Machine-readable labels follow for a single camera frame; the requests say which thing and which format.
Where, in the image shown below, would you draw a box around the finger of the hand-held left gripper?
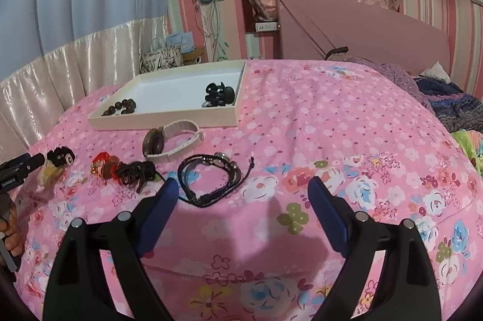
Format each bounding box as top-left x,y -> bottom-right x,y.
0,152 -> 45,175

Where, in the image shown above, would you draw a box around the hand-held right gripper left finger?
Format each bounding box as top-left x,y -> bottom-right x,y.
43,177 -> 180,321

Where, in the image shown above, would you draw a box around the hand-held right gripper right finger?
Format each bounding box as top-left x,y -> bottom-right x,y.
307,177 -> 444,321

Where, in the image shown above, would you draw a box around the cream lace scrunchie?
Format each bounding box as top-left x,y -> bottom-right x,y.
38,159 -> 72,193

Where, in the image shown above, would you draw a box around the black fuzzy hair tie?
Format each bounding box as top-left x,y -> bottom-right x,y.
46,145 -> 76,168

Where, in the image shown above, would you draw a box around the red orange hair accessory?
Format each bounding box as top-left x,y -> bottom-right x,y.
91,151 -> 121,180

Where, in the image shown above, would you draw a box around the black braided cord bracelet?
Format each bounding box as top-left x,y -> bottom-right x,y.
177,151 -> 255,208

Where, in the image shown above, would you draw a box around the white shallow cardboard box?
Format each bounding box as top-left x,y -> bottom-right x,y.
88,59 -> 247,131

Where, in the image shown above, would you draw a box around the person's left hand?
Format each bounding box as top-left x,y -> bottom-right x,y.
0,195 -> 25,271

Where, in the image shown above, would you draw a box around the shiny cream satin cloth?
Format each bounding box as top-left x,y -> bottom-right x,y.
0,16 -> 168,152

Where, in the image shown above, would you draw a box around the pink floral bed sheet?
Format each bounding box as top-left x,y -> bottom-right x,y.
0,59 -> 483,321

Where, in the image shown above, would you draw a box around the black hair bow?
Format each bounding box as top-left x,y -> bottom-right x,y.
202,81 -> 236,107

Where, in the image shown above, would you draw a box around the purple dotted pillow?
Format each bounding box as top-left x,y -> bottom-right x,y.
347,57 -> 434,110

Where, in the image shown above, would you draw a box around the green printed blanket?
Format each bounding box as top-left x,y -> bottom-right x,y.
451,129 -> 483,176

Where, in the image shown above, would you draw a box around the brown cardboard box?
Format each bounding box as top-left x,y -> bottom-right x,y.
183,47 -> 208,65

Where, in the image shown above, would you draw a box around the dark blue patterned blanket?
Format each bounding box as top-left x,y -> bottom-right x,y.
413,76 -> 483,133

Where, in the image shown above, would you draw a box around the light blue gift bag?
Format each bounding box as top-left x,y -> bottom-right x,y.
165,31 -> 195,50

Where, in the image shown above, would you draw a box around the white crumpled cloth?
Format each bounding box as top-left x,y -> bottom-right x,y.
421,61 -> 451,84

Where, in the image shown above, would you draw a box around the pink headboard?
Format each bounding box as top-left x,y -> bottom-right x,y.
277,0 -> 451,80

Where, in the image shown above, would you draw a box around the brown wooden bead bracelet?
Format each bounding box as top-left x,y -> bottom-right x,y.
101,98 -> 137,117

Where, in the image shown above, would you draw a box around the black curved handle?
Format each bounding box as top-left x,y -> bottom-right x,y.
326,47 -> 350,60

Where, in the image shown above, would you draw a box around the hanging charger cables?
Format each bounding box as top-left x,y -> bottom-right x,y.
200,0 -> 231,61

